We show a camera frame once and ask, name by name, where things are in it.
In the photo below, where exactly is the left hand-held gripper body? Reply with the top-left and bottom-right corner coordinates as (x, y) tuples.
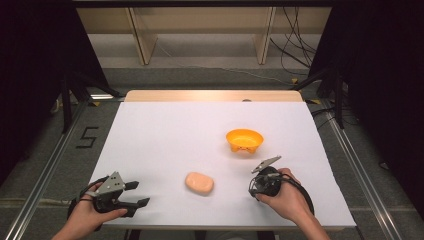
(85, 171), (137, 218)

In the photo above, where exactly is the light wooden table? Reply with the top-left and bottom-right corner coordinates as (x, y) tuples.
(99, 89), (357, 232)

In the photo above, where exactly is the person's right hand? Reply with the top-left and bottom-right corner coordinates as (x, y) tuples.
(255, 167), (314, 225)

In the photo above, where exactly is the person's left hand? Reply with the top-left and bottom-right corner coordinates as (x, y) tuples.
(68, 182), (128, 235)

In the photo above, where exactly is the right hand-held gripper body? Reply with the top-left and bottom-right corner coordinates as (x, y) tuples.
(248, 155), (285, 198)

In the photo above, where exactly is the beige wooden furniture leg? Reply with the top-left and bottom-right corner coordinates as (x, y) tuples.
(127, 7), (158, 66)
(252, 7), (278, 66)

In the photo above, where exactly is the orange plastic bowl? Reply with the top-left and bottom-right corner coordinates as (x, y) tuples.
(225, 128), (265, 155)

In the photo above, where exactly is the aluminium floor rail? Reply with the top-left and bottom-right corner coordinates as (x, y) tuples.
(3, 99), (89, 240)
(320, 99), (403, 240)

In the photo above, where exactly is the bundle of black floor cables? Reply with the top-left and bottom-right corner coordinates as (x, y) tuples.
(269, 6), (318, 77)

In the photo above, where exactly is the thin white floor cable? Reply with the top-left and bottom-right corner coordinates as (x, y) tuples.
(155, 42), (295, 86)

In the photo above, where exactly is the black metal stand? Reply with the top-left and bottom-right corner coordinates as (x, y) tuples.
(59, 70), (122, 135)
(289, 65), (346, 130)

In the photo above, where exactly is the black curtain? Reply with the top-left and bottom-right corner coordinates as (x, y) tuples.
(0, 0), (111, 186)
(308, 0), (424, 211)

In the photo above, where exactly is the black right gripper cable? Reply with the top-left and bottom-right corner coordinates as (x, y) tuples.
(279, 172), (315, 216)

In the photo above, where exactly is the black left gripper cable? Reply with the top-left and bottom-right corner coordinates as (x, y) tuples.
(67, 175), (110, 232)

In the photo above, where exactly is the white table cover sheet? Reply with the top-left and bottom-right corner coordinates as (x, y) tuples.
(89, 101), (357, 229)

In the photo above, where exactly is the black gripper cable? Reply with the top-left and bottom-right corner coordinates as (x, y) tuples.
(67, 175), (110, 232)
(279, 172), (315, 216)

